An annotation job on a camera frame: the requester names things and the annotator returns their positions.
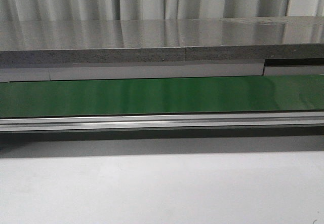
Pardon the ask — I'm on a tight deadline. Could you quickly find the white curtain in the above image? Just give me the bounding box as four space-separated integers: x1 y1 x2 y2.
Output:
1 0 323 21

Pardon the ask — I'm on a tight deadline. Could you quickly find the grey stone counter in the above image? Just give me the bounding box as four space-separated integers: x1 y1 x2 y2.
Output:
1 16 323 82

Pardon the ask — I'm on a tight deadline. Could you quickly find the green conveyor belt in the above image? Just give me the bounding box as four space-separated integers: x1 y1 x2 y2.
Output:
1 75 323 118

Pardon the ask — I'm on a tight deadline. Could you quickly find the aluminium conveyor frame rail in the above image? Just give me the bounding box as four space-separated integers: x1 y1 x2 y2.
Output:
1 111 323 133

